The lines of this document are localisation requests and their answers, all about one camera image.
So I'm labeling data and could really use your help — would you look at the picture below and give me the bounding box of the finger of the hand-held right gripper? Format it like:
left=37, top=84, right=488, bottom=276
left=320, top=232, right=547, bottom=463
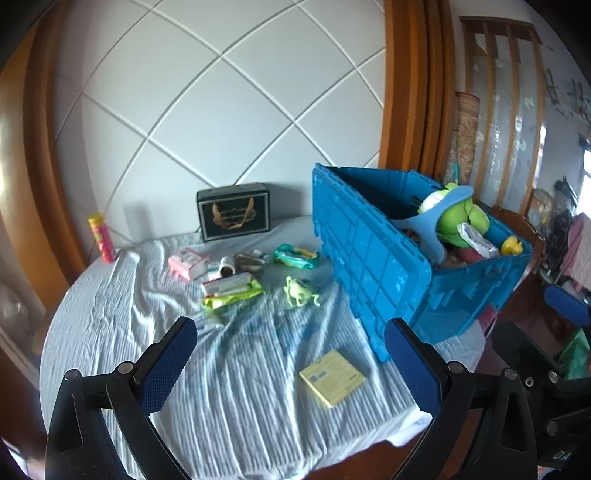
left=487, top=320, right=561, bottom=377

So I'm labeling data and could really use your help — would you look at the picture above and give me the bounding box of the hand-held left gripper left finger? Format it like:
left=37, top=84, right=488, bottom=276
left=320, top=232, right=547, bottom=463
left=45, top=316, right=199, bottom=480

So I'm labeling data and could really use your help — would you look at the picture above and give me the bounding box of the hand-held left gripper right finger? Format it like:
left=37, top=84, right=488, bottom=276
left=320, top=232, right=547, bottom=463
left=383, top=318, right=541, bottom=480

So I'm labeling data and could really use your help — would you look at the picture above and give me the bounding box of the pink flowered tissue pack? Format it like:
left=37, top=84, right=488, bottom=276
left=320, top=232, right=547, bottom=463
left=441, top=247, right=483, bottom=268

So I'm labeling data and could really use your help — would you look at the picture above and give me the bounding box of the clear printed plastic bag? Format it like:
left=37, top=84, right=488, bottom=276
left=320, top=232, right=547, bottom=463
left=457, top=222, right=499, bottom=258

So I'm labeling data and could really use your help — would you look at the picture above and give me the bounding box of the blue plastic crate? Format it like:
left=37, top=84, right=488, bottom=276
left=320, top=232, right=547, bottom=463
left=311, top=162, right=534, bottom=365

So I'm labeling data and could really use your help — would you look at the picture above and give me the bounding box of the green frog plush toy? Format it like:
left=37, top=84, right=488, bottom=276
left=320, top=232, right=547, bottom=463
left=436, top=184, right=492, bottom=247

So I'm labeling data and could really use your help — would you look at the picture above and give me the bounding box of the light blue plastic scoop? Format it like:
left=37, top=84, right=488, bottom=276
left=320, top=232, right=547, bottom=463
left=392, top=185, right=476, bottom=266

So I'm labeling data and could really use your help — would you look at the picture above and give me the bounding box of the round wooden desktop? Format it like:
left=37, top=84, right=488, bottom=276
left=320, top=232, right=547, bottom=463
left=286, top=415, right=490, bottom=480

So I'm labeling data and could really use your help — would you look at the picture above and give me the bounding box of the green plastic bag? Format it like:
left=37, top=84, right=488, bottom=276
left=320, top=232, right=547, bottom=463
left=556, top=328, right=591, bottom=381

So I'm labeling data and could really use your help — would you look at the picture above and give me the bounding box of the blue chair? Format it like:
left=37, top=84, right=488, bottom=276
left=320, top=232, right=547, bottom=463
left=542, top=284, right=591, bottom=328

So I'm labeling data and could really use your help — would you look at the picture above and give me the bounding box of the yellow sticky note box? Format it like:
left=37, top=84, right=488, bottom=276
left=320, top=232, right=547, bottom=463
left=298, top=349, right=367, bottom=408

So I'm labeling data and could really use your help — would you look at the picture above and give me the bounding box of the striped white tablecloth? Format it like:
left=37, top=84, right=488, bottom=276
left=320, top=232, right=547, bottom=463
left=39, top=215, right=485, bottom=480

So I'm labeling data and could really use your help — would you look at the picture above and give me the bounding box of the yellow-green wipes packet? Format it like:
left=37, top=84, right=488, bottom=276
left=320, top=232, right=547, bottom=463
left=202, top=284, right=266, bottom=311

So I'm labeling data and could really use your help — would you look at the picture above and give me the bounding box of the long white barcode box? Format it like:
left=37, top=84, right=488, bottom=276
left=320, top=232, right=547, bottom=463
left=202, top=272, right=254, bottom=297

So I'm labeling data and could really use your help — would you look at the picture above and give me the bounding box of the pink white small box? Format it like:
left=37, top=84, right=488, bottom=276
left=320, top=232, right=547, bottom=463
left=168, top=248, right=208, bottom=281

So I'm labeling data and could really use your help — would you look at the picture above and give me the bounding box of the wooden chair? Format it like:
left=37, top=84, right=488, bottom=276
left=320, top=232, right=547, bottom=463
left=489, top=205, right=546, bottom=273

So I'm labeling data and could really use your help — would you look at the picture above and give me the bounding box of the pile of clothing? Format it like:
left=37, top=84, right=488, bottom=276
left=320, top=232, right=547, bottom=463
left=526, top=178, right=591, bottom=296

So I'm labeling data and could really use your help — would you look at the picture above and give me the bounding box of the grey pouch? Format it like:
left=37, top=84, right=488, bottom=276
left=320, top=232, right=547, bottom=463
left=233, top=251, right=269, bottom=277

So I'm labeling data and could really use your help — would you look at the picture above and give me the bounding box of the green one-eyed monster toy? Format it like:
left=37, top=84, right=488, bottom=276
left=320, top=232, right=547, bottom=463
left=283, top=276, right=322, bottom=308

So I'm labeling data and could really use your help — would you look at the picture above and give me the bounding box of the red yellow cylindrical can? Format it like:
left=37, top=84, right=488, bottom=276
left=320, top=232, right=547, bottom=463
left=88, top=212, right=118, bottom=264

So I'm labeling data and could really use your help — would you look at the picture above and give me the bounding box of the teal wipes packet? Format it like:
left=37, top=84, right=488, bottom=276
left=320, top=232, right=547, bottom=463
left=273, top=244, right=321, bottom=269

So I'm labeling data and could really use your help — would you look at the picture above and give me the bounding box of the black gift box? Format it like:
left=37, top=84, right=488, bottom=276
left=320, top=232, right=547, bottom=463
left=196, top=183, right=271, bottom=242

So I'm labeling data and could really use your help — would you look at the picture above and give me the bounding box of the rolled brown patterned mat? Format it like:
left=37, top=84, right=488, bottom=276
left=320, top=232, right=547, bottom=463
left=445, top=91, right=478, bottom=185

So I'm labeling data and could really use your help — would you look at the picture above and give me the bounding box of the patterned frosted glass door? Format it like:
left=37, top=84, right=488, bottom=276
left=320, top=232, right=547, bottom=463
left=459, top=16, right=548, bottom=217

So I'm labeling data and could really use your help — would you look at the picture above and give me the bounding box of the wooden wall trim post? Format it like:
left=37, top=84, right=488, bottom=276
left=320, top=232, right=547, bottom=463
left=23, top=0, right=90, bottom=287
left=378, top=0, right=460, bottom=185

